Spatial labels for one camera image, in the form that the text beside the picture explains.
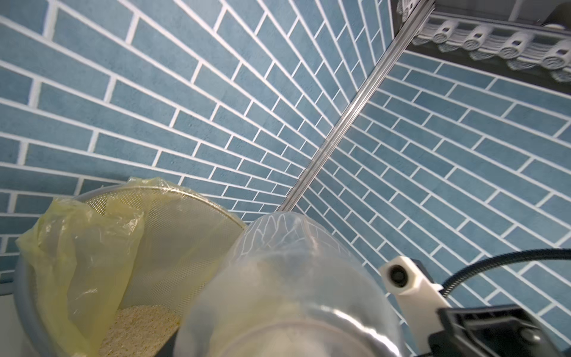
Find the red lidded rice jar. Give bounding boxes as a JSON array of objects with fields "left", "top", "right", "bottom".
[{"left": 173, "top": 212, "right": 409, "bottom": 356}]

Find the beige bin with yellow bag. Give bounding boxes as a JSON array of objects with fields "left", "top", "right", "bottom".
[{"left": 14, "top": 178, "right": 246, "bottom": 356}]

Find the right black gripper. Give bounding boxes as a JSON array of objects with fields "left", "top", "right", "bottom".
[{"left": 428, "top": 305, "right": 564, "bottom": 357}]

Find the black corrugated camera cable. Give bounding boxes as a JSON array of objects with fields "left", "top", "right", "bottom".
[{"left": 440, "top": 248, "right": 571, "bottom": 298}]

